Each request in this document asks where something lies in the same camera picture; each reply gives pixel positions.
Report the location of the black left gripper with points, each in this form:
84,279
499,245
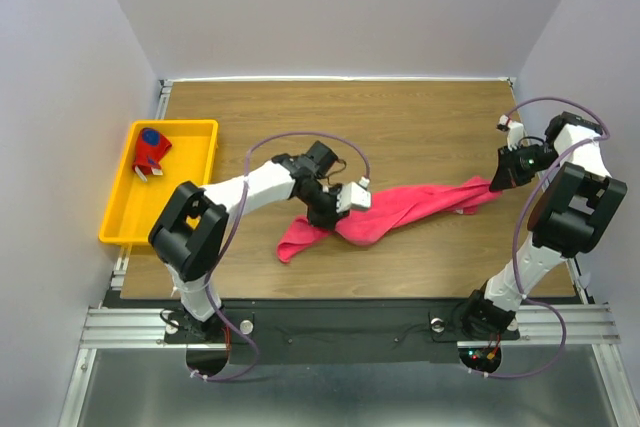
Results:
330,218

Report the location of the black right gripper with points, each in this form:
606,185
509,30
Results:
507,174

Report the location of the pink towel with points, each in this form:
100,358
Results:
391,209

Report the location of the red and blue patterned towel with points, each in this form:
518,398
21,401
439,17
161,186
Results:
150,148

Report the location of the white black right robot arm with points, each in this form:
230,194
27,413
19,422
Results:
568,218

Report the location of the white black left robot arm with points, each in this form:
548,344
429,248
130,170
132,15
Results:
190,236

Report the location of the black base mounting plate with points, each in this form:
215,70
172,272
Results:
240,349

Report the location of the yellow plastic tray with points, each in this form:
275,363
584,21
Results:
134,206

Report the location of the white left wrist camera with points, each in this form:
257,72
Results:
354,196

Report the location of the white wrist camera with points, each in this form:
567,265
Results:
354,196
514,130

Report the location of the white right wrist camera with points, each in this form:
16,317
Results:
514,130

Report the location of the aluminium front frame rail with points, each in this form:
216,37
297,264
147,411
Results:
122,328

